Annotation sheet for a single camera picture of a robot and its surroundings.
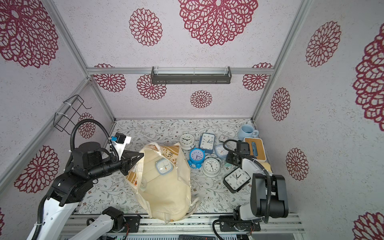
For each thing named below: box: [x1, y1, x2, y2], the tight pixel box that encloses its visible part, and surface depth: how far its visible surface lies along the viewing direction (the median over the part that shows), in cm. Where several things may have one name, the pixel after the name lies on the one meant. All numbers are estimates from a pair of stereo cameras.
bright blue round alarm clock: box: [188, 147, 206, 169], surface depth 97 cm
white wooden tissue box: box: [243, 137, 267, 163], surface depth 101 cm
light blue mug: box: [237, 124, 259, 142], surface depth 108 cm
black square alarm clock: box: [222, 167, 251, 194], surface depth 87 cm
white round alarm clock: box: [179, 133, 195, 151], surface depth 105 cm
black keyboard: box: [178, 235, 216, 240], surface depth 70 cm
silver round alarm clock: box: [201, 154, 222, 178], surface depth 92 cm
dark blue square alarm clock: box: [199, 132, 216, 154], surface depth 105 cm
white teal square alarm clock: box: [155, 158, 174, 176], surface depth 89 cm
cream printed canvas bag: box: [126, 142, 198, 222], surface depth 73 cm
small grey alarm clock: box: [219, 135, 228, 142], surface depth 108 cm
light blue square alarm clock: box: [214, 144, 229, 159], surface depth 101 cm
